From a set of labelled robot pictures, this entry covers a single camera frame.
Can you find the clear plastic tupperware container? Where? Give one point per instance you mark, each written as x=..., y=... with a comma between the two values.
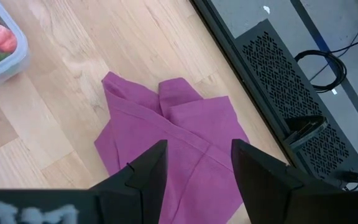
x=8, y=70

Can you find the pink peach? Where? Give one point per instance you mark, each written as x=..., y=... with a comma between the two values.
x=0, y=37

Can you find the white tape scrap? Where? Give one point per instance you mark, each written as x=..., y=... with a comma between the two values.
x=333, y=91
x=266, y=9

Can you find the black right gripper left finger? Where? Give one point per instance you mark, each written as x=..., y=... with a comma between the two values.
x=141, y=193

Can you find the purple cloth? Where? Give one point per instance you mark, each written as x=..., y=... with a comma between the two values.
x=197, y=130

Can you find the black metal table frame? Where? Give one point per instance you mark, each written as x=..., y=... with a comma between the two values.
x=228, y=46

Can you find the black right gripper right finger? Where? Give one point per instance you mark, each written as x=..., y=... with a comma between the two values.
x=266, y=186

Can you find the black perforated computer case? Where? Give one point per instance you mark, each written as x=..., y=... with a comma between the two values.
x=275, y=77

